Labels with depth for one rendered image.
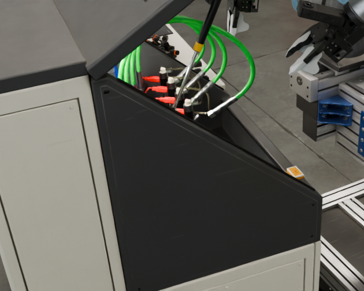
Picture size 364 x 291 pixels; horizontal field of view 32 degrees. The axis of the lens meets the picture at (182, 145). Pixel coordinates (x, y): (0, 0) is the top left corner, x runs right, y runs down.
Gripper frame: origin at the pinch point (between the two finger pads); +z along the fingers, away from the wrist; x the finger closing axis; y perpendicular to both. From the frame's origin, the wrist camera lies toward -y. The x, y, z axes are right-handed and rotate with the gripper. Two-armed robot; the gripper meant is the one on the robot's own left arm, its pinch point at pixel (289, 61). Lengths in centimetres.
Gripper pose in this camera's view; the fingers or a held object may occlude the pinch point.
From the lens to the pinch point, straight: 162.2
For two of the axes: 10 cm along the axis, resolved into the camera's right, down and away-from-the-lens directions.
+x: 0.3, -6.6, 7.5
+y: 7.6, 5.0, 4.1
